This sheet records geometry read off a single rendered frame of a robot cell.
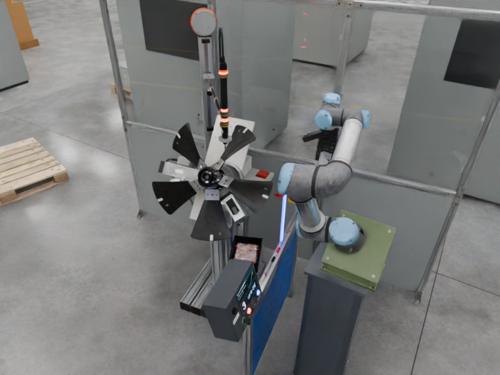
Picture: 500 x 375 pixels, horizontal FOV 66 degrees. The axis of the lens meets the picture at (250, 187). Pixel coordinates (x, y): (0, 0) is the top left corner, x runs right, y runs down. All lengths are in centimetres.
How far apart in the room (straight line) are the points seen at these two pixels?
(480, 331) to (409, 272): 61
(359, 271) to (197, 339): 142
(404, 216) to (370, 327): 84
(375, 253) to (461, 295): 173
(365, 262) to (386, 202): 100
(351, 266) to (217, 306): 71
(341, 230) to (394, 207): 120
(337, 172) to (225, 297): 62
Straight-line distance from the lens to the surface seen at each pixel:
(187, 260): 341
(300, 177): 136
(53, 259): 375
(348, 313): 208
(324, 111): 166
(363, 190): 281
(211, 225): 219
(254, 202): 210
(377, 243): 191
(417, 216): 289
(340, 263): 192
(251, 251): 225
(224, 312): 150
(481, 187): 458
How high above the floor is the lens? 243
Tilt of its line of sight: 35 degrees down
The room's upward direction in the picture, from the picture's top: 1 degrees clockwise
